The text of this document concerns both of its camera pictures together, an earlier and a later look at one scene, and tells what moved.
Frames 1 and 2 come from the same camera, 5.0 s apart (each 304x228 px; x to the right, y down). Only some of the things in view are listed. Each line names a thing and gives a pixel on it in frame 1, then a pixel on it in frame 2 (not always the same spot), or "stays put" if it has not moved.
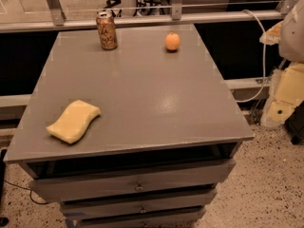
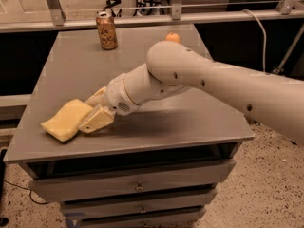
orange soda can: x=106 y=28 stays put
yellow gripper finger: x=273 y=36 -> x=115 y=97
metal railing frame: x=59 y=22 stays put
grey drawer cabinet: x=168 y=133 stays put
